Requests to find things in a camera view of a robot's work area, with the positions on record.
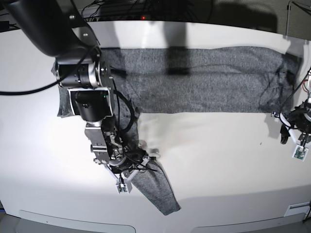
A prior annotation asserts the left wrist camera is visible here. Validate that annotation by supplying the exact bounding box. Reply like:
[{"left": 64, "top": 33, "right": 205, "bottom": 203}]
[{"left": 292, "top": 145, "right": 309, "bottom": 161}]

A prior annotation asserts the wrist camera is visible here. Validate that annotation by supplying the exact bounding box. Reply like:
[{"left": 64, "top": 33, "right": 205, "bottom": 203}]
[
  {"left": 116, "top": 178, "right": 132, "bottom": 194},
  {"left": 292, "top": 145, "right": 309, "bottom": 161}
]

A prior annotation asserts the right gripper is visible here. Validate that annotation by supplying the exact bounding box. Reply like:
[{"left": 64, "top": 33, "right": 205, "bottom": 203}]
[{"left": 104, "top": 146, "right": 160, "bottom": 183}]

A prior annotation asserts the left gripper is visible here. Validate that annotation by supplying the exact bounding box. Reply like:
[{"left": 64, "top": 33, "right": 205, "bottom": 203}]
[{"left": 279, "top": 106, "right": 311, "bottom": 148}]

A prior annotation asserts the white metal frame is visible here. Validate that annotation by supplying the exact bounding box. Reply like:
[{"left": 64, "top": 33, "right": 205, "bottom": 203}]
[{"left": 286, "top": 0, "right": 311, "bottom": 37}]

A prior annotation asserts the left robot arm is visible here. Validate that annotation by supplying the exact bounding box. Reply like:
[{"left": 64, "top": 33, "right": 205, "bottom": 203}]
[{"left": 278, "top": 69, "right": 311, "bottom": 147}]

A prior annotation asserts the grey long-sleeve T-shirt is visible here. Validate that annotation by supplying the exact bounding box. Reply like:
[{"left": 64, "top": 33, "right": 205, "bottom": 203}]
[{"left": 58, "top": 47, "right": 300, "bottom": 215}]

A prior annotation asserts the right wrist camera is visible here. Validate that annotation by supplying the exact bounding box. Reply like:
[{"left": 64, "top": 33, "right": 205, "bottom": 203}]
[{"left": 116, "top": 178, "right": 132, "bottom": 194}]

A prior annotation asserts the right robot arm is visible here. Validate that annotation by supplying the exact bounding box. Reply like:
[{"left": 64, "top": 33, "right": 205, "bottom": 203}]
[{"left": 1, "top": 0, "right": 159, "bottom": 192}]

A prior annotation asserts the black power strip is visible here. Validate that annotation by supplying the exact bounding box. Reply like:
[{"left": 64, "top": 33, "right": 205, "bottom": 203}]
[{"left": 89, "top": 12, "right": 170, "bottom": 22}]

